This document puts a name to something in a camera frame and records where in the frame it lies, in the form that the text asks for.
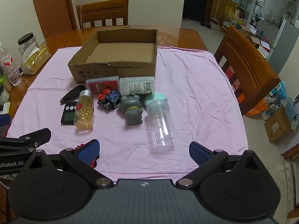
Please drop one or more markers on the cardboard box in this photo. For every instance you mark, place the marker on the cardboard box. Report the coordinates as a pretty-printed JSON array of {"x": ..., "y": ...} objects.
[
  {"x": 116, "y": 70},
  {"x": 279, "y": 123}
]

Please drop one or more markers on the cardboard box on floor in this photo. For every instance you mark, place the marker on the cardboard box on floor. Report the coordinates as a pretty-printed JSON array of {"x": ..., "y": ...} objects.
[{"x": 279, "y": 123}]

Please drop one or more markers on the wooden cabinet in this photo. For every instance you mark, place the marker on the wooden cabinet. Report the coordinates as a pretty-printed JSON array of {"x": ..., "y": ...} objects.
[{"x": 224, "y": 7}]

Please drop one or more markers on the red card case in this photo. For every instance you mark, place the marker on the red card case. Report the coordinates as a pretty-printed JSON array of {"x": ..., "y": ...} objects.
[{"x": 102, "y": 84}]

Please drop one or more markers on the wooden chair with grooved back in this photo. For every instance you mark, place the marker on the wooden chair with grooved back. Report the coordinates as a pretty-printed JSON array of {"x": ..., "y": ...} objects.
[{"x": 245, "y": 63}]

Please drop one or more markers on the brown wooden door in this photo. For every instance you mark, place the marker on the brown wooden door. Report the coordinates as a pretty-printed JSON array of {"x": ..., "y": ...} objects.
[{"x": 51, "y": 9}]

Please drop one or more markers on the light blue fan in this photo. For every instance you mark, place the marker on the light blue fan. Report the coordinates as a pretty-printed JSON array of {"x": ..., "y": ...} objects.
[{"x": 290, "y": 112}]

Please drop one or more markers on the pair of dark shoes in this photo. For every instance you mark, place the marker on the pair of dark shoes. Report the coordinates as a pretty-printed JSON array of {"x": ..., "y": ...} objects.
[{"x": 205, "y": 24}]

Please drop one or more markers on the pair of light slippers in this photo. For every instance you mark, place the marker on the pair of light slippers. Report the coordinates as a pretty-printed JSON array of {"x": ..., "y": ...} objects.
[{"x": 186, "y": 20}]

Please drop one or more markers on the wooden chair with slatted back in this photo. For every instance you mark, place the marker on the wooden chair with slatted back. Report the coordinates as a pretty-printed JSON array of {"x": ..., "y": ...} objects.
[{"x": 102, "y": 9}]

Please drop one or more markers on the grey refrigerator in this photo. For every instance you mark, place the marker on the grey refrigerator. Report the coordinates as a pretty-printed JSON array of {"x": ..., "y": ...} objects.
[{"x": 282, "y": 44}]

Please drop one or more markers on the bottle of golden capsules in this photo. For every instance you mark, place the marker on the bottle of golden capsules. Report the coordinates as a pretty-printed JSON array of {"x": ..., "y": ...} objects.
[{"x": 84, "y": 114}]

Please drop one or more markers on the clear jar with black lid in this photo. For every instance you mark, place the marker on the clear jar with black lid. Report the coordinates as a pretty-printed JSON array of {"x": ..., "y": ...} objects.
[{"x": 25, "y": 38}]

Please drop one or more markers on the small grey toy figure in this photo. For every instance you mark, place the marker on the small grey toy figure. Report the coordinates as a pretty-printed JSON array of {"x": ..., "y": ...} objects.
[{"x": 134, "y": 119}]

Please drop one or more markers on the red packets under chair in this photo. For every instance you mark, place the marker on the red packets under chair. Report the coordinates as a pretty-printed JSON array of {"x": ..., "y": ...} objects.
[{"x": 231, "y": 77}]

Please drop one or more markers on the pink cloth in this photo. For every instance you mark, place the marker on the pink cloth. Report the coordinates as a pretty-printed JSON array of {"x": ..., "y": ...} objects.
[{"x": 198, "y": 98}]

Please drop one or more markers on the yellow plastic bag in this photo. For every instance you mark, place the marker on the yellow plastic bag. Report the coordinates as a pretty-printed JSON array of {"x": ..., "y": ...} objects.
[{"x": 231, "y": 16}]

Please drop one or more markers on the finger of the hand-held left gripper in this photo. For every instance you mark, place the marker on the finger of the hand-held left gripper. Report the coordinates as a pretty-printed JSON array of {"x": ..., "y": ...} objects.
[{"x": 35, "y": 136}]

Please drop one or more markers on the gold tissue packet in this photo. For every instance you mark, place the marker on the gold tissue packet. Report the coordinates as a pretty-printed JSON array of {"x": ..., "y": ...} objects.
[{"x": 35, "y": 60}]

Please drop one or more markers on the orange bag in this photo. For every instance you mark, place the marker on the orange bag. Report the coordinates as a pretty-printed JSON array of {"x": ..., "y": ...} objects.
[{"x": 257, "y": 109}]

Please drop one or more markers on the dark blue fidget cube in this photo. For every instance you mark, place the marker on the dark blue fidget cube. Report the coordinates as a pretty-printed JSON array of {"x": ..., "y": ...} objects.
[{"x": 109, "y": 100}]

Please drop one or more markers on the clear plastic water bottle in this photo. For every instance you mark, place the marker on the clear plastic water bottle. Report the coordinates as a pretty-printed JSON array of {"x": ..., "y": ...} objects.
[{"x": 11, "y": 72}]

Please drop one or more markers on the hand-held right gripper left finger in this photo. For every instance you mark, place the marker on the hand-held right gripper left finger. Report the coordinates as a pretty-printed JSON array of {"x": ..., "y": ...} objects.
[{"x": 90, "y": 152}]

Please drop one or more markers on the clear plastic card case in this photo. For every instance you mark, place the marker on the clear plastic card case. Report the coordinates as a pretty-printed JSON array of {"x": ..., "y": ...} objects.
[{"x": 137, "y": 85}]

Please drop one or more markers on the dark jar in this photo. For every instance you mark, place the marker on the dark jar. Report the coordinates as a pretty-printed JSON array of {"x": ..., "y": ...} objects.
[{"x": 3, "y": 95}]

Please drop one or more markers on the clear bottle with mint lid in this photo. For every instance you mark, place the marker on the clear bottle with mint lid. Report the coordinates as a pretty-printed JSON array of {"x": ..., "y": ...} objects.
[{"x": 161, "y": 126}]

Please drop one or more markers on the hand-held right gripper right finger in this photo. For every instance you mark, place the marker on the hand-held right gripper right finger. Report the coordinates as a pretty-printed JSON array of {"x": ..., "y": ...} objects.
[{"x": 198, "y": 154}]

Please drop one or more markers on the grey frog toy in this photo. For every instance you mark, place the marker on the grey frog toy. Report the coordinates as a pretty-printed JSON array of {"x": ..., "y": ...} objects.
[{"x": 129, "y": 100}]

